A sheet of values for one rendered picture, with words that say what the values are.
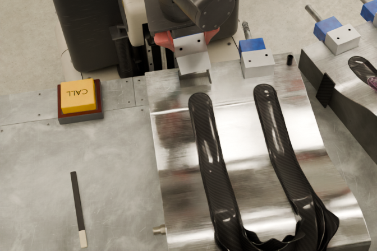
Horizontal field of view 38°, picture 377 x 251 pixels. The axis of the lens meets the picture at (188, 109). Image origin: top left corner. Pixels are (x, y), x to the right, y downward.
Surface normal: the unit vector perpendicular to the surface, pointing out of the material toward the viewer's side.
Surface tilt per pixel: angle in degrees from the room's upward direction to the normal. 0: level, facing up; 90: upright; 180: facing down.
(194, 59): 99
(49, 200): 0
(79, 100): 0
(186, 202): 28
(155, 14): 11
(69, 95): 0
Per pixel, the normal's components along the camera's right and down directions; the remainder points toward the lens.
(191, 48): -0.15, -0.44
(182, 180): -0.08, -0.82
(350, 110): -0.90, 0.37
